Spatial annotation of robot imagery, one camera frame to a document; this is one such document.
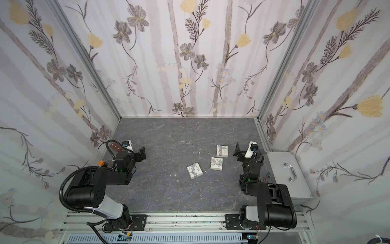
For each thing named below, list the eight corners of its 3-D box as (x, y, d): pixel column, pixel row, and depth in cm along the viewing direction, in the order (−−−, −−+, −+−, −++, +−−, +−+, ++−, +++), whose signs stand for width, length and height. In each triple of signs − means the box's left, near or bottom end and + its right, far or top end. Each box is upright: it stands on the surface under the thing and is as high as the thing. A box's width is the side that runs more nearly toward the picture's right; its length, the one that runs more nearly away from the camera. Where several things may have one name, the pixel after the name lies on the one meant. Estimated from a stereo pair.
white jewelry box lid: (210, 170, 94) (211, 168, 91) (210, 160, 99) (210, 157, 96) (222, 170, 94) (223, 168, 91) (221, 160, 99) (222, 157, 96)
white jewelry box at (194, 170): (191, 179, 91) (191, 177, 87) (187, 169, 95) (186, 165, 92) (202, 175, 93) (203, 172, 89) (197, 164, 97) (197, 161, 94)
